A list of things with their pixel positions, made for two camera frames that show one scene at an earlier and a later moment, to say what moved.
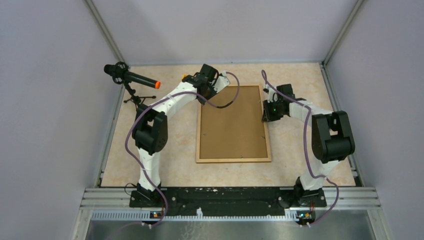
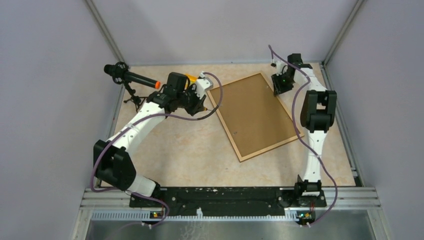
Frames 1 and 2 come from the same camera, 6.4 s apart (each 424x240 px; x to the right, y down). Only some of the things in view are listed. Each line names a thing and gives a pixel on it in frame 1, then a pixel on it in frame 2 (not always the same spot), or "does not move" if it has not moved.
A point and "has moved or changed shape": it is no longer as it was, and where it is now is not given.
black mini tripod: x=137 y=100 does not move
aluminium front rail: x=360 y=198 does not move
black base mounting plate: x=230 y=201 does not move
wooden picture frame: x=235 y=134 has moved or changed shape
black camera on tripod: x=121 y=73 does not move
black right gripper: x=267 y=117 → x=277 y=88
